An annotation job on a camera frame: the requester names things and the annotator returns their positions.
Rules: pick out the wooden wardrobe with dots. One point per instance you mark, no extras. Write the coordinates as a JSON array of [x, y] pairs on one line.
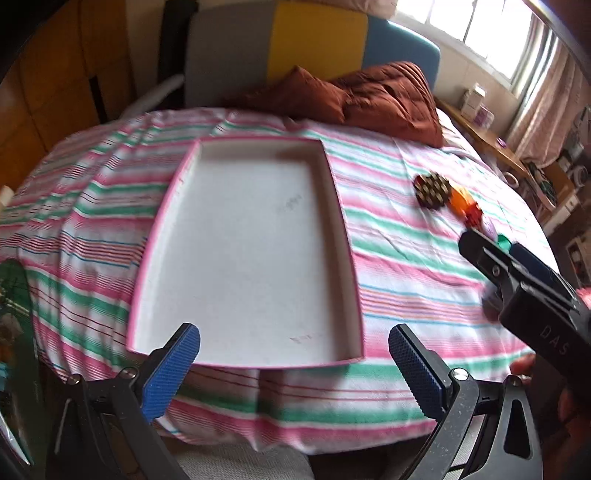
[[46, 92]]

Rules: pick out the grey fabric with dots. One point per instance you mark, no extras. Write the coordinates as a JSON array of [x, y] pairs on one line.
[[244, 468]]

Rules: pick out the dark brown scalloped container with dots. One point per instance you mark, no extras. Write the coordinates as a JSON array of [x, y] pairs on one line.
[[431, 191]]

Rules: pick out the white bed rail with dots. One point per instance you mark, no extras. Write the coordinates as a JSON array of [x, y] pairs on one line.
[[157, 92]]

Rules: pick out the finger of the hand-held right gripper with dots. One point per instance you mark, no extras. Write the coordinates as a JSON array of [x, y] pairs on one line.
[[535, 267], [485, 258]]

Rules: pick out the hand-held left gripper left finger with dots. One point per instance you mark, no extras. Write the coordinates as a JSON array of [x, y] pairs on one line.
[[168, 374]]

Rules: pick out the wooden shelf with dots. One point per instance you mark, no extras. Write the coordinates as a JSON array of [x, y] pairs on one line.
[[485, 134]]

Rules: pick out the striped bedsheet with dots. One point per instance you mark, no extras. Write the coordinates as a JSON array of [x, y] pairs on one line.
[[415, 286]]

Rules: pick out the purple carton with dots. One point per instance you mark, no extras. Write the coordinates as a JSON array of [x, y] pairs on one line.
[[484, 116]]

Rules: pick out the window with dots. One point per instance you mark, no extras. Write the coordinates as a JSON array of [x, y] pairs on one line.
[[466, 23]]

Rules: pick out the white carton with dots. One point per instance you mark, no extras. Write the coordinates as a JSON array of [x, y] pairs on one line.
[[472, 101]]

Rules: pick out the small purple object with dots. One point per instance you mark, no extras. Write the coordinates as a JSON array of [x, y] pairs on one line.
[[501, 144]]

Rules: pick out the white round appliance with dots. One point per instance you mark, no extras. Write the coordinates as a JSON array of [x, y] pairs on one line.
[[579, 174]]

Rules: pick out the person's right hand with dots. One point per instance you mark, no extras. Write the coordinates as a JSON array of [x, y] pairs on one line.
[[524, 366]]

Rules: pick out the grey yellow blue headboard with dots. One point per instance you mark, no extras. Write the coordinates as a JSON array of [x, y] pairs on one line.
[[314, 37]]

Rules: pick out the red puzzle piece block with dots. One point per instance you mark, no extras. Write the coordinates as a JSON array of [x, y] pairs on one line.
[[473, 217]]

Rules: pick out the cardboard box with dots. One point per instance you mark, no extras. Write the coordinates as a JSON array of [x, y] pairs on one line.
[[563, 177]]

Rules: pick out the pink patterned curtain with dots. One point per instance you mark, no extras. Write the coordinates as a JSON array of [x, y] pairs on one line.
[[549, 101]]

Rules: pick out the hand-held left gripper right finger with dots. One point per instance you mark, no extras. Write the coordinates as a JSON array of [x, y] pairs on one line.
[[418, 374]]

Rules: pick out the pink-edged white box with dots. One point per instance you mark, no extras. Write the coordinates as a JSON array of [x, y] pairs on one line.
[[240, 254]]

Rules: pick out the brown quilt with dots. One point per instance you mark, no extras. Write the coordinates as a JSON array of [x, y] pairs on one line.
[[383, 101]]

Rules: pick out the white pillow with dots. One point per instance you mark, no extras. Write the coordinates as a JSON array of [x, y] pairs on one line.
[[455, 129]]

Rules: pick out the orange linked cubes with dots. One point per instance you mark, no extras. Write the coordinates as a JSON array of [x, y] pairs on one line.
[[461, 201]]

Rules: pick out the green plastic holder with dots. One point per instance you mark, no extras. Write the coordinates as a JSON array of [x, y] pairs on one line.
[[503, 240]]

